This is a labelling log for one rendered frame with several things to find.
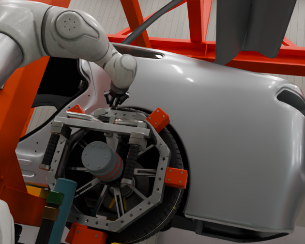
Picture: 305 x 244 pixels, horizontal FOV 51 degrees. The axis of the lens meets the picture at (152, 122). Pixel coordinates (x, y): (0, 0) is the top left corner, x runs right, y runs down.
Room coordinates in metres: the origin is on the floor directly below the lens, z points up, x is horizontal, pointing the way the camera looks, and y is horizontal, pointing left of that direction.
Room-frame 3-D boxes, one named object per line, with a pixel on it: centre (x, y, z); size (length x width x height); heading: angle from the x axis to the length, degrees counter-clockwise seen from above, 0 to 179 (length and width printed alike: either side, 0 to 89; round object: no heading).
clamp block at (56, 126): (1.29, 0.37, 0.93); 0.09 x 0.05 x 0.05; 166
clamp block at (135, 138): (1.21, 0.04, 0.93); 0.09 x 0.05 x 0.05; 166
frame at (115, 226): (1.45, 0.15, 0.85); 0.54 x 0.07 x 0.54; 76
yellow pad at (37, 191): (2.00, 0.60, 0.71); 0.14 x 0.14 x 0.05; 76
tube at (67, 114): (1.36, 0.28, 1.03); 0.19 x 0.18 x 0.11; 166
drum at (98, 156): (1.38, 0.17, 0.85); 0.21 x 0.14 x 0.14; 166
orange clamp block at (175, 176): (1.38, -0.15, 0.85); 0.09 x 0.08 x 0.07; 76
